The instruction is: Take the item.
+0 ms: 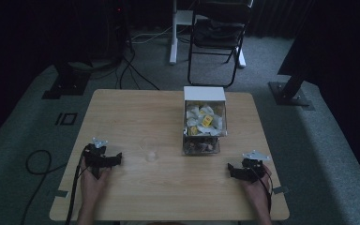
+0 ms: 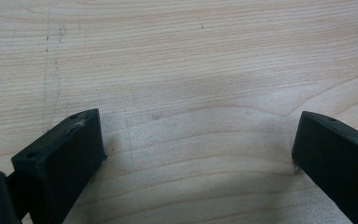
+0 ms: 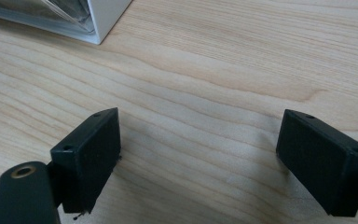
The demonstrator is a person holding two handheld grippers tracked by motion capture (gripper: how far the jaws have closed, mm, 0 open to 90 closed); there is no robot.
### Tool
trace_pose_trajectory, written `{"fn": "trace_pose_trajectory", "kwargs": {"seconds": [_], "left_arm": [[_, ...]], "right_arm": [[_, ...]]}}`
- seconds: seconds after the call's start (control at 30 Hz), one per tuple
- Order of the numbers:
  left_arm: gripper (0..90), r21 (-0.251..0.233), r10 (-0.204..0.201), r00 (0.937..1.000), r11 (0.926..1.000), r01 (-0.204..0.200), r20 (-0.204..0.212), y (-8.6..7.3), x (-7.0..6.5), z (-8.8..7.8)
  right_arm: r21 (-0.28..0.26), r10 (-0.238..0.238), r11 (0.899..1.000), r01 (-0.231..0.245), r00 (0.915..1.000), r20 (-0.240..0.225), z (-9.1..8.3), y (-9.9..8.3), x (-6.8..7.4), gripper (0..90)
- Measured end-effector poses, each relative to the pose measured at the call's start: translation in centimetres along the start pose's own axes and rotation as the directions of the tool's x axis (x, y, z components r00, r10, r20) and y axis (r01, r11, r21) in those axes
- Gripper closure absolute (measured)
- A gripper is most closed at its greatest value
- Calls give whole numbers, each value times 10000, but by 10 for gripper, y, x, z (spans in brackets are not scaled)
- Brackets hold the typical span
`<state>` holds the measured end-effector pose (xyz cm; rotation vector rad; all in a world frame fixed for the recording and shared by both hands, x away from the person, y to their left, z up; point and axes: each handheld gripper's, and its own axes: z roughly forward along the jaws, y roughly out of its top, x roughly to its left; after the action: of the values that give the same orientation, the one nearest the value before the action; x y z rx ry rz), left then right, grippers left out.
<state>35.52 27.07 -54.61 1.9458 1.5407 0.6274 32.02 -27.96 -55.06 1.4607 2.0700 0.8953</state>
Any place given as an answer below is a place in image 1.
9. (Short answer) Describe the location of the clear dispenser box white lid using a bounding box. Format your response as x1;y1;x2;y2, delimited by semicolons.
182;85;229;157

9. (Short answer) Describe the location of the person's left hand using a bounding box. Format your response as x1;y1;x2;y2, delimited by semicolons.
80;164;112;204

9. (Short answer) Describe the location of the dark curtain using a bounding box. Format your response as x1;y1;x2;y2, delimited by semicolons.
247;0;315;40

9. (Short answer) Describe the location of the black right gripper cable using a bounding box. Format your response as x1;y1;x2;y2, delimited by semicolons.
252;165;275;217

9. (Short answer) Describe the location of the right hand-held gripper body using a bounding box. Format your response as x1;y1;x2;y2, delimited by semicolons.
238;149;272;185

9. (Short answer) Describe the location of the pile of white tea bags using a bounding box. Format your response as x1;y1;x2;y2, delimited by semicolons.
186;103;225;137

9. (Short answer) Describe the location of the black folding chair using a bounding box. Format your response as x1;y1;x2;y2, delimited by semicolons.
187;0;253;89

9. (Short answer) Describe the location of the black looped floor cable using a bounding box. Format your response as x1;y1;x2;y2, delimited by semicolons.
20;149;68;225

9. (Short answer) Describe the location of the pile of dark packets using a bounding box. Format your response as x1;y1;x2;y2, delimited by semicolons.
184;137;220;155

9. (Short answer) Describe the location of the black floor socket frame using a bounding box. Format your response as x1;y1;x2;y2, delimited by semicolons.
54;112;79;127

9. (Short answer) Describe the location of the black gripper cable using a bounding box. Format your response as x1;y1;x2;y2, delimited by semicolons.
65;151;90;225
252;165;275;217

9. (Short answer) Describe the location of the person's right hand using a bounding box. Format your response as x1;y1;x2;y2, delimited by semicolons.
239;164;274;204

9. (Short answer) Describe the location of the black metal stand base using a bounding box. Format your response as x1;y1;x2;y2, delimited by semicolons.
41;61;92;100

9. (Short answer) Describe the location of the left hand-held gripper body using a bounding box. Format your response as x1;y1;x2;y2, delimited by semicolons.
82;137;110;180

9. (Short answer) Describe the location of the black metal stand with post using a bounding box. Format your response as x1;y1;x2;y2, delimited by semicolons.
267;46;316;112

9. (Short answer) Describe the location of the white floor cable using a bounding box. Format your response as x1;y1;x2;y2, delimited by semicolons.
130;25;191;45

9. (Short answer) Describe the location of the dark equipment rack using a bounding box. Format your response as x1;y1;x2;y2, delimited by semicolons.
71;0;132;65

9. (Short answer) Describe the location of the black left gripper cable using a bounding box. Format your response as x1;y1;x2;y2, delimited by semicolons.
65;151;90;225

